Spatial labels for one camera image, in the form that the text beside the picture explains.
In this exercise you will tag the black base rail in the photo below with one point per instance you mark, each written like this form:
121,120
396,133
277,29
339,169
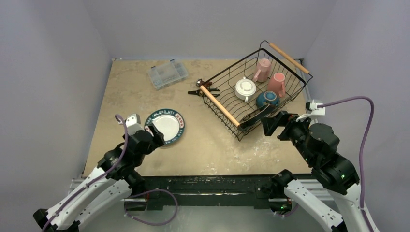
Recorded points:
254,190

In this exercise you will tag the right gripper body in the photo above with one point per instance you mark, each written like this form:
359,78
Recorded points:
283,122

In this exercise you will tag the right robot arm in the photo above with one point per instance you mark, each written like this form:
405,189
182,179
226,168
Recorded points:
317,144

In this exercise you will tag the black wire dish rack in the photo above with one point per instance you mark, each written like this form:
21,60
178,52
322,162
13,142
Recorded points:
260,84

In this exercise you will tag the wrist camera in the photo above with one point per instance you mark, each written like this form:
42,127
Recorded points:
313,110
133,124

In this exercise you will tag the white two-handled soup cup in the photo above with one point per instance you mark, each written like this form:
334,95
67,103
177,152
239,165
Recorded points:
245,89

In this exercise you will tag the red black lacquer plate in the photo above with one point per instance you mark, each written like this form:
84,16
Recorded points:
255,116

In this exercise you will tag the green rimmed white plate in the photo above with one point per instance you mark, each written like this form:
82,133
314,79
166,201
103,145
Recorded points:
169,122

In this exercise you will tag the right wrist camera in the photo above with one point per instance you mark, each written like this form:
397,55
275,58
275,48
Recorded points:
313,110

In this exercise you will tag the salmon pink mug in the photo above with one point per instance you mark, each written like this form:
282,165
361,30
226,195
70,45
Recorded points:
277,84

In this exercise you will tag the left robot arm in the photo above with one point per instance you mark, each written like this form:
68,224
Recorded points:
113,179

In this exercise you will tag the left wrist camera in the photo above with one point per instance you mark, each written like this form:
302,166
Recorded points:
133,124

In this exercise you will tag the light pink faceted mug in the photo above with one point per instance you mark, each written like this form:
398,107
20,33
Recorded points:
262,70

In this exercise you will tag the brown bowl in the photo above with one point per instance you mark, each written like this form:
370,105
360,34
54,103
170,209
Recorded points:
267,98

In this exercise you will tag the clear plastic organizer box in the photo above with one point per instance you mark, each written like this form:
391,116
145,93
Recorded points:
167,74

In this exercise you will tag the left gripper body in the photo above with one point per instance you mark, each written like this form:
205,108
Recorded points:
153,146

